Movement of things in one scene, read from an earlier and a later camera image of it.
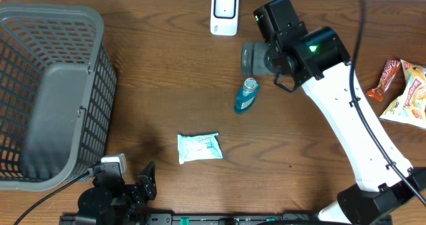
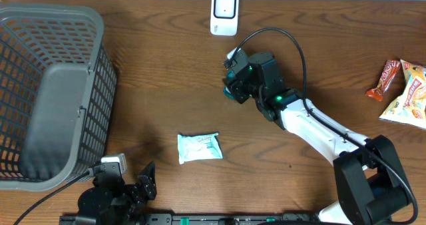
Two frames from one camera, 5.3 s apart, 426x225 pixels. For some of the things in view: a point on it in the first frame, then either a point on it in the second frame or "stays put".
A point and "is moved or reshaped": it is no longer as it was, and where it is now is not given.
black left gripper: (148, 184) stays put
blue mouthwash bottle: (246, 96) is moved or reshaped
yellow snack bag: (410, 107) stays put
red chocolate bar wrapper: (390, 68) stays put
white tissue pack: (198, 147) stays put
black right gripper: (258, 67) → (239, 96)
